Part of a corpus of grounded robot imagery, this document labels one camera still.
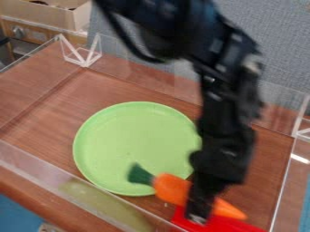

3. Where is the red plastic block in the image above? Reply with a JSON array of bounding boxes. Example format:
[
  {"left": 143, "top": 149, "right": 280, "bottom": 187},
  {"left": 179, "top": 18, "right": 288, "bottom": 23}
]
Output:
[{"left": 171, "top": 207, "right": 266, "bottom": 232}]

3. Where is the cardboard box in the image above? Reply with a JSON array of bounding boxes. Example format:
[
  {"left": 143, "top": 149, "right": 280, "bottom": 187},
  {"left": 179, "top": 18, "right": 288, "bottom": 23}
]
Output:
[{"left": 0, "top": 0, "right": 93, "bottom": 31}]

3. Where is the green plate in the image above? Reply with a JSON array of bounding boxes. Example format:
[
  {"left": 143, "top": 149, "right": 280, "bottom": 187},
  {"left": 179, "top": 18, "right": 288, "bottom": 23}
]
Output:
[{"left": 73, "top": 101, "right": 201, "bottom": 197}]

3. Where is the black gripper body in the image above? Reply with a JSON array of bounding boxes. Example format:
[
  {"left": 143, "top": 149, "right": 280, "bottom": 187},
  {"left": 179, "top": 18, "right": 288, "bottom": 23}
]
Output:
[{"left": 187, "top": 121, "right": 258, "bottom": 189}]

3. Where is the clear acrylic corner bracket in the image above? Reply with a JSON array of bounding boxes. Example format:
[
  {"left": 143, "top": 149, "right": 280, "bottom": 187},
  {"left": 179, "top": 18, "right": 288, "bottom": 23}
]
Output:
[{"left": 58, "top": 34, "right": 102, "bottom": 68}]

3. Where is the wooden shelf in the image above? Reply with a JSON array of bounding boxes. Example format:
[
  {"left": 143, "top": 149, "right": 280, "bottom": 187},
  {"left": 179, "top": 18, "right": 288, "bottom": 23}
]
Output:
[{"left": 0, "top": 15, "right": 87, "bottom": 44}]

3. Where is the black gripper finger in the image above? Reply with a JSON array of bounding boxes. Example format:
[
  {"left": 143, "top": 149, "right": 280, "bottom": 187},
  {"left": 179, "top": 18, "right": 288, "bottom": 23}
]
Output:
[{"left": 185, "top": 175, "right": 226, "bottom": 225}]

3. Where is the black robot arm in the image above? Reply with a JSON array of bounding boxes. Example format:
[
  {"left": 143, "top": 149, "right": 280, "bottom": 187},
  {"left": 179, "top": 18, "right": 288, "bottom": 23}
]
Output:
[{"left": 94, "top": 0, "right": 265, "bottom": 225}]

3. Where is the orange toy carrot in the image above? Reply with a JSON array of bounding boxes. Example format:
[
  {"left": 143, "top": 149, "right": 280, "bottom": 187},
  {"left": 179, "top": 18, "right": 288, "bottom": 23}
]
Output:
[{"left": 127, "top": 163, "right": 248, "bottom": 220}]

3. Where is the clear acrylic enclosure wall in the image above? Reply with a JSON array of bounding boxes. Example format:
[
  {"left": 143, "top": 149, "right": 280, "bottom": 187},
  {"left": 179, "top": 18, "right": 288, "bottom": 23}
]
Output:
[{"left": 0, "top": 39, "right": 310, "bottom": 232}]

